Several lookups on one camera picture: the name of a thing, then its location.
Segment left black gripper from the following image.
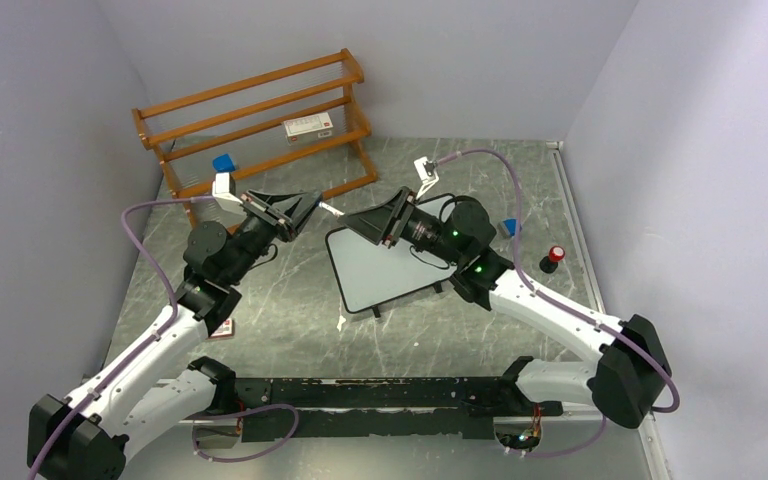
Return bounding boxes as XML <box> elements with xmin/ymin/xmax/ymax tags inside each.
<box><xmin>223</xmin><ymin>187</ymin><xmax>322</xmax><ymax>283</ymax></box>

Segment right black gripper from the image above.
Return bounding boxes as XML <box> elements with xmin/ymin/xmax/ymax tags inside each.
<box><xmin>338</xmin><ymin>186</ymin><xmax>463</xmax><ymax>266</ymax></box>

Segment white blue marker pen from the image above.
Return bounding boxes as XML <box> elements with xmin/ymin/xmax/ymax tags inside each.
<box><xmin>318</xmin><ymin>202</ymin><xmax>344</xmax><ymax>218</ymax></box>

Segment white whiteboard black frame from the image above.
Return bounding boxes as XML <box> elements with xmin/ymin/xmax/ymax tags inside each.
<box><xmin>326</xmin><ymin>226</ymin><xmax>455</xmax><ymax>314</ymax></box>

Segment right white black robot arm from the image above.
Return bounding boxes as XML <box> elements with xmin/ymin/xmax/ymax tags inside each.
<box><xmin>339</xmin><ymin>187</ymin><xmax>676</xmax><ymax>429</ymax></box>

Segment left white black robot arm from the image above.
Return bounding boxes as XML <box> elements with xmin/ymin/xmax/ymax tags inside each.
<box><xmin>27</xmin><ymin>191</ymin><xmax>323</xmax><ymax>479</ymax></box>

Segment blue grey whiteboard eraser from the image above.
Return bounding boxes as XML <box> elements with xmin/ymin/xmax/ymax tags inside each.
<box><xmin>499</xmin><ymin>218</ymin><xmax>521</xmax><ymax>238</ymax></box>

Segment white red box on shelf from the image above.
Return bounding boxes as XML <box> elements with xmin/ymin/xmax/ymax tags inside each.
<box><xmin>282</xmin><ymin>112</ymin><xmax>335</xmax><ymax>146</ymax></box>

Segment blue cube on shelf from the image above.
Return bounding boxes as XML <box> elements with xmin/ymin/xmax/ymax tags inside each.
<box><xmin>212</xmin><ymin>153</ymin><xmax>237</xmax><ymax>174</ymax></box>

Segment red white box on table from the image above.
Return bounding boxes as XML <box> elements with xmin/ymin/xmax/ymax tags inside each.
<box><xmin>210</xmin><ymin>318</ymin><xmax>234</xmax><ymax>340</ymax></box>

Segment orange wooden shelf rack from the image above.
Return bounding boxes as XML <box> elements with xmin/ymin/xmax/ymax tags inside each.
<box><xmin>131</xmin><ymin>48</ymin><xmax>379</xmax><ymax>227</ymax></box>

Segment red black bottle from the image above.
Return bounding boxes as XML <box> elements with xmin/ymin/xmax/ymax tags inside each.
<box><xmin>539</xmin><ymin>245</ymin><xmax>566</xmax><ymax>274</ymax></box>

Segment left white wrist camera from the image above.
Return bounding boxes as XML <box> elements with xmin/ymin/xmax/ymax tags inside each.
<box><xmin>211</xmin><ymin>172</ymin><xmax>241</xmax><ymax>214</ymax></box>

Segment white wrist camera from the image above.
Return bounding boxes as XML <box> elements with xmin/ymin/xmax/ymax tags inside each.
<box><xmin>413</xmin><ymin>157</ymin><xmax>439</xmax><ymax>200</ymax></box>
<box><xmin>211</xmin><ymin>172</ymin><xmax>241</xmax><ymax>214</ymax></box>

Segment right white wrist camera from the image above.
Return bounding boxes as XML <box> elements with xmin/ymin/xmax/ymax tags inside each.
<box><xmin>413</xmin><ymin>157</ymin><xmax>439</xmax><ymax>200</ymax></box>

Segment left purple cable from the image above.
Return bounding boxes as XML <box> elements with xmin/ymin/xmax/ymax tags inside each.
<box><xmin>26</xmin><ymin>193</ymin><xmax>216</xmax><ymax>480</ymax></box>

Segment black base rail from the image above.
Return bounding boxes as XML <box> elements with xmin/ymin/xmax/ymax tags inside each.
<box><xmin>204</xmin><ymin>376</ymin><xmax>563</xmax><ymax>442</ymax></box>

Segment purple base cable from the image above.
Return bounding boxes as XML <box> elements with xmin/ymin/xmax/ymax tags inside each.
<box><xmin>190</xmin><ymin>405</ymin><xmax>302</xmax><ymax>464</ymax></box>

